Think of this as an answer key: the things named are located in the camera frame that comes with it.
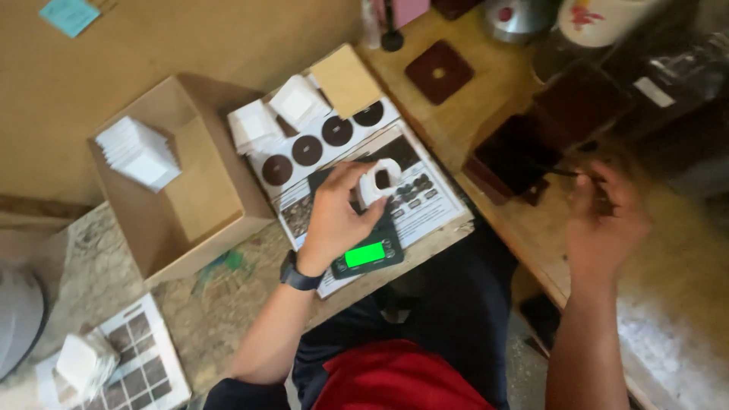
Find person's left hand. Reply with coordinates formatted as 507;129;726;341
297;161;389;278

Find person's right hand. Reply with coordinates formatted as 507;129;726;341
565;160;652;288

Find small dark scoop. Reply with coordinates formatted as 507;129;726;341
535;162;607;186

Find white paper filter bag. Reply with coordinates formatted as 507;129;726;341
358;158;403;210

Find dark brown wooden box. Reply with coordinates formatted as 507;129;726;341
462;114;565;207
532;60;634;146

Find dark plastic bag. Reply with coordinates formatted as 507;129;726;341
601;28;729;197

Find white printed jar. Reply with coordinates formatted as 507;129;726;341
557;0;664;49

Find printed brochure sheet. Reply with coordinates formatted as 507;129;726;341
272;118;475;300

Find silver metal kettle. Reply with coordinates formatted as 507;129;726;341
483;0;562;44

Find dark red square coaster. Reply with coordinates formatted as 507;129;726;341
404;39;476;107

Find person's dark trousers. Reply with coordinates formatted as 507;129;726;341
203;219;519;410

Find black digital scale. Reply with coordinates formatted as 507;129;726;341
306;162;405;280

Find black round-based stand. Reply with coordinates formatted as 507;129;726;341
380;0;405;53

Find pink box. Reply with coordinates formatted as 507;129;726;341
373;0;431;30

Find tan cardboard square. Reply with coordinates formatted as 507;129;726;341
309;44;383;120

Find printed sheet with dark circles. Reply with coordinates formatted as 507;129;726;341
246;96;402;200

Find person's red shirt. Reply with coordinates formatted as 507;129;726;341
312;339;495;410

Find white filter bag pile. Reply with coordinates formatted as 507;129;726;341
268;74;332;133
227;98;286;156

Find black wristwatch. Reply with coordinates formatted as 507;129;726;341
279;249;325;292

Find brown cardboard box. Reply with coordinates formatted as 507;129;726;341
87;73;275;287

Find stack of white filter bags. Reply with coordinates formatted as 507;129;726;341
95;116;182;194

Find printed sheet with brown squares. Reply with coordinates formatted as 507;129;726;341
35;293;192;410

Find clear pack of white bags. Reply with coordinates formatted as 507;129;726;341
54;327;122;402

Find blue sticky note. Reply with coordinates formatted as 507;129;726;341
39;0;101;39

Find grey round object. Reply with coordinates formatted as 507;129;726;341
0;268;49;382

